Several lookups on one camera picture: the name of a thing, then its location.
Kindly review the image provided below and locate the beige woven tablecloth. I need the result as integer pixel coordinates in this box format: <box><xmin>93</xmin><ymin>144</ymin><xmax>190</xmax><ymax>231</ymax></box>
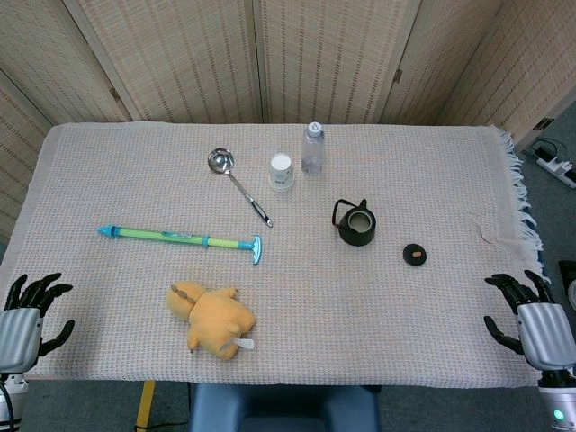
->
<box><xmin>0</xmin><ymin>121</ymin><xmax>553</xmax><ymax>390</ymax></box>

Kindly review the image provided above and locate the black box with white disc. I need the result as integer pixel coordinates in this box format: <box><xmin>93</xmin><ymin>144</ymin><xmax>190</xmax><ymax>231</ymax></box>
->
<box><xmin>557</xmin><ymin>259</ymin><xmax>576</xmax><ymax>312</ymax></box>

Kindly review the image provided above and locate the black teapot lid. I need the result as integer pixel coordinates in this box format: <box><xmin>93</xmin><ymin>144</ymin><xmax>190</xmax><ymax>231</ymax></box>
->
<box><xmin>402</xmin><ymin>243</ymin><xmax>428</xmax><ymax>266</ymax></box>

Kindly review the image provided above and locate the woven folding screen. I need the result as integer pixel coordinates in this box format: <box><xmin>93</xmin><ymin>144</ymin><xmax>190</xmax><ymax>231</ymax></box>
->
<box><xmin>0</xmin><ymin>0</ymin><xmax>576</xmax><ymax>239</ymax></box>

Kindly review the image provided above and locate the clear plastic water bottle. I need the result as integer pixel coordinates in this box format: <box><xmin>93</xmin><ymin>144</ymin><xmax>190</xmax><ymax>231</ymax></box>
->
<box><xmin>301</xmin><ymin>121</ymin><xmax>326</xmax><ymax>176</ymax></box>

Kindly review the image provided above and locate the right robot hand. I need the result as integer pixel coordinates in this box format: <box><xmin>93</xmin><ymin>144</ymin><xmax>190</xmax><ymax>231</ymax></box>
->
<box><xmin>483</xmin><ymin>269</ymin><xmax>576</xmax><ymax>373</ymax></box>

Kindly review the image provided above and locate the green blue water squirter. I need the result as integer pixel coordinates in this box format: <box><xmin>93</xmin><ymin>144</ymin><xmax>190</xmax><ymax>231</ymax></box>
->
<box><xmin>96</xmin><ymin>223</ymin><xmax>263</xmax><ymax>266</ymax></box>

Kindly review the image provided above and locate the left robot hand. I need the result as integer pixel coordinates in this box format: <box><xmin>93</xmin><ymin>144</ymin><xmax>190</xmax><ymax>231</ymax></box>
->
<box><xmin>0</xmin><ymin>272</ymin><xmax>76</xmax><ymax>373</ymax></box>

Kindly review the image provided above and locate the black teapot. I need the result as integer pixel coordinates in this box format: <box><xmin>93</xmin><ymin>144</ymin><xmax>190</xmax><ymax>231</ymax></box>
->
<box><xmin>331</xmin><ymin>198</ymin><xmax>378</xmax><ymax>247</ymax></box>

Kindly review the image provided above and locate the white power strip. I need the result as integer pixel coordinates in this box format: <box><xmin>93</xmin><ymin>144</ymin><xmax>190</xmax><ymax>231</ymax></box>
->
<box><xmin>526</xmin><ymin>137</ymin><xmax>576</xmax><ymax>189</ymax></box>

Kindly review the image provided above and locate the white paper cup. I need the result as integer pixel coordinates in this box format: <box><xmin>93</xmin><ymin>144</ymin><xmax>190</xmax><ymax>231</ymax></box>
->
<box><xmin>268</xmin><ymin>153</ymin><xmax>296</xmax><ymax>194</ymax></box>

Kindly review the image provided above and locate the black cable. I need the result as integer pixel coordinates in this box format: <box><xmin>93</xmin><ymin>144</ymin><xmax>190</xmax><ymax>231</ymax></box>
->
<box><xmin>135</xmin><ymin>418</ymin><xmax>191</xmax><ymax>430</ymax></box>

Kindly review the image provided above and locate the steel ladle black handle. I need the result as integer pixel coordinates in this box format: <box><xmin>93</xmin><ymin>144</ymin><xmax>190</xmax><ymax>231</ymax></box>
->
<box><xmin>207</xmin><ymin>148</ymin><xmax>275</xmax><ymax>229</ymax></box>

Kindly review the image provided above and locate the yellow plush toy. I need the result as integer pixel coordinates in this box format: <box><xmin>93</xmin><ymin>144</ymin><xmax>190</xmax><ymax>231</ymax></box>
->
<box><xmin>166</xmin><ymin>279</ymin><xmax>257</xmax><ymax>361</ymax></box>

